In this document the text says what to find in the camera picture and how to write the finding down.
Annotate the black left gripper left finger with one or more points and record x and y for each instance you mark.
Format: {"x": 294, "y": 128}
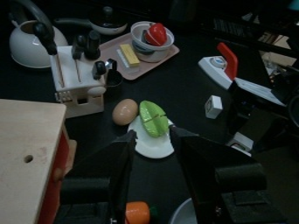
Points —
{"x": 102, "y": 175}

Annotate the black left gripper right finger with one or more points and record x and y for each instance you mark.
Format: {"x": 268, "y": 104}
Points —
{"x": 218, "y": 180}

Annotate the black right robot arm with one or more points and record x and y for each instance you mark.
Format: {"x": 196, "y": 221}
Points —
{"x": 257, "y": 108}

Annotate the white sushi piece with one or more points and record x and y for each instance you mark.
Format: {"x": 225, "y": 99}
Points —
{"x": 214, "y": 106}

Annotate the orange toy carrot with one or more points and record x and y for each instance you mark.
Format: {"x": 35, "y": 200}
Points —
{"x": 137, "y": 213}

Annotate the white plate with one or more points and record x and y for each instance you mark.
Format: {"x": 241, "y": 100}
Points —
{"x": 154, "y": 147}

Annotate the wooden box red side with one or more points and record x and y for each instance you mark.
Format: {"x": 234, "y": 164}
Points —
{"x": 27, "y": 157}

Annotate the brown toy egg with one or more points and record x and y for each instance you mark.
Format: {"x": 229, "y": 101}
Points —
{"x": 125, "y": 112}

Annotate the green toy vegetable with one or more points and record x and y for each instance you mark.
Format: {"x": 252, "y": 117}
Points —
{"x": 154, "y": 119}

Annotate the white knife block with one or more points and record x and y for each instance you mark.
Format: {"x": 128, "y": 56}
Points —
{"x": 78, "y": 87}

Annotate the pink tray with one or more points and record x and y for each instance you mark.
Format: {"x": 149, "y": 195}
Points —
{"x": 148, "y": 65}

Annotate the white butter slice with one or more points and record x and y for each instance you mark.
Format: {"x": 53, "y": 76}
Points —
{"x": 124, "y": 59}

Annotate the yellow butter block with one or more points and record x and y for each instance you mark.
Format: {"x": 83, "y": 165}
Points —
{"x": 130, "y": 54}

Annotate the grey bowl with red item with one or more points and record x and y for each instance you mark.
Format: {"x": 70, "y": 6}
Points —
{"x": 150, "y": 51}

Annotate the red toy pepper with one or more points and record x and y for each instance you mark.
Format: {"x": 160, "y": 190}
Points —
{"x": 158, "y": 33}

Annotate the black white toy pot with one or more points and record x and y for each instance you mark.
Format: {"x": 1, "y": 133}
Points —
{"x": 107, "y": 24}

